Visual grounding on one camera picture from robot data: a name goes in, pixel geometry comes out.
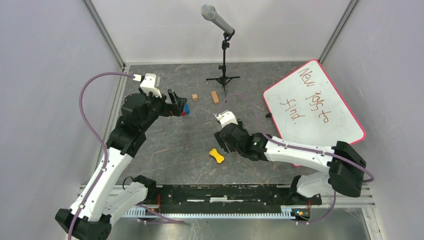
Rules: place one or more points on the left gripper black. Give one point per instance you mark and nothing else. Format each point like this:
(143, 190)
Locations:
(170, 109)

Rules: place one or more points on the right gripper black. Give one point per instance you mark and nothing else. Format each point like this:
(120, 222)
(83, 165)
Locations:
(221, 143)

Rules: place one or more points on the red blue toy brick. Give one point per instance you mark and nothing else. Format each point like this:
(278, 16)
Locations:
(186, 110)

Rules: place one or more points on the yellow bone-shaped eraser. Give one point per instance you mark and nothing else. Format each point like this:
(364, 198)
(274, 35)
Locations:
(217, 156)

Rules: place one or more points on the pink-framed whiteboard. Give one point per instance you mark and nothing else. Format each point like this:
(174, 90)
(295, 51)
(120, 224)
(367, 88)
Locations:
(307, 108)

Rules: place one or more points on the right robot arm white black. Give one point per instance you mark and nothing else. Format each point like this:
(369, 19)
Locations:
(339, 168)

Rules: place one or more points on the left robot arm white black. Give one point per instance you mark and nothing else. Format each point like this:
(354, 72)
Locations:
(92, 215)

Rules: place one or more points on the small wooden cube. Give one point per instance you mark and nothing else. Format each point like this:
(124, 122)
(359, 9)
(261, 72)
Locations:
(195, 97)

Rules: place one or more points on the long wooden block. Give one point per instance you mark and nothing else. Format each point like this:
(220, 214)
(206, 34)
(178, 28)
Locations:
(215, 97)

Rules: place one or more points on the black microphone tripod stand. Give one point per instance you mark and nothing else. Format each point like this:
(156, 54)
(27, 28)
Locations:
(223, 80)

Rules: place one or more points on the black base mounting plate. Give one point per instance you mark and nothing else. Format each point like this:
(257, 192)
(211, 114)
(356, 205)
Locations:
(226, 198)

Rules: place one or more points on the silver microphone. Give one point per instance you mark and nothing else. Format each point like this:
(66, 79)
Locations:
(210, 13)

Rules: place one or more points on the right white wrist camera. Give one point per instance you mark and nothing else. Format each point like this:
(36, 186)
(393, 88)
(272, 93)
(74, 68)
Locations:
(225, 118)

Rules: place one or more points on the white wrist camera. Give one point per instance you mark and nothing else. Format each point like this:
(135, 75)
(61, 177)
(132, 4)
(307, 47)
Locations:
(225, 118)
(149, 83)

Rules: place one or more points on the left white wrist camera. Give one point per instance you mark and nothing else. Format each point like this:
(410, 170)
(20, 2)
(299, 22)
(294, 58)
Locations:
(149, 83)

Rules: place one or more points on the grey slotted cable duct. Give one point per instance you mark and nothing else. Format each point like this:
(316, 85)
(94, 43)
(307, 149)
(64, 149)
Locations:
(284, 213)

